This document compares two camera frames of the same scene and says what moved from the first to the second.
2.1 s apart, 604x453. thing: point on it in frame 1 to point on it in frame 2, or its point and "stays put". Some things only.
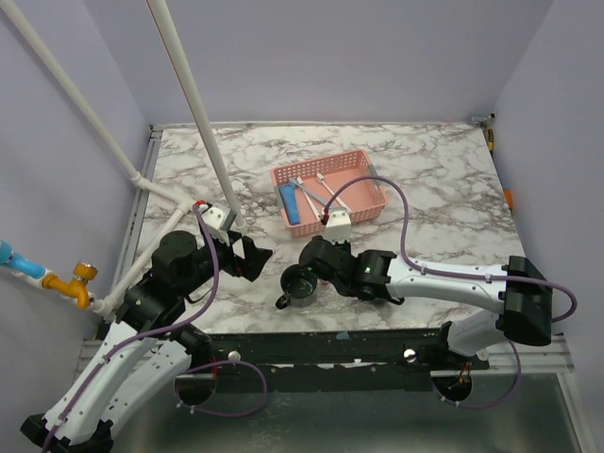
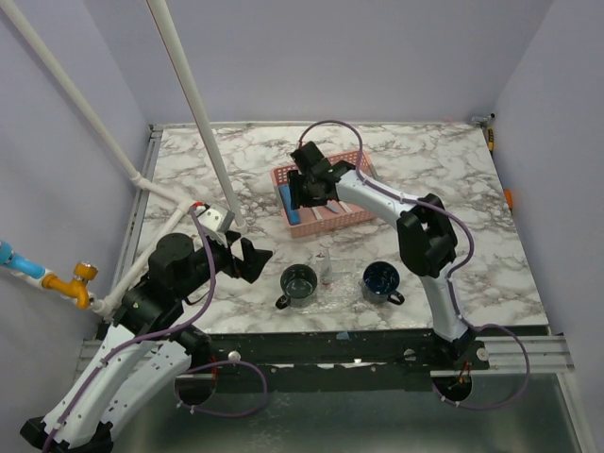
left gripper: x=255 y=257 stays put
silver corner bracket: x=483 y=120 stays put
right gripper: x=345 y=247 to x=294 y=180
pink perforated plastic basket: x=304 y=188 stays put
